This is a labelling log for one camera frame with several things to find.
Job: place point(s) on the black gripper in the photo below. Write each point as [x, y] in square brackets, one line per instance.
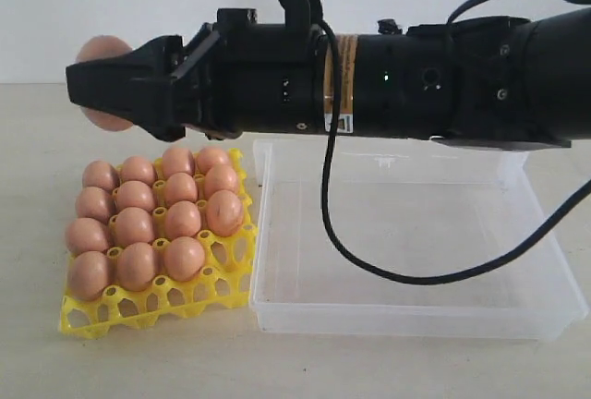
[245, 76]

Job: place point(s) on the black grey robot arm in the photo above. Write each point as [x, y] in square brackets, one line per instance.
[508, 84]

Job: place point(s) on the yellow plastic egg tray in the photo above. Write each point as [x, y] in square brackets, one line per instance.
[223, 282]

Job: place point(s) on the clear plastic box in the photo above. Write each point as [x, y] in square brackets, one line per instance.
[411, 207]

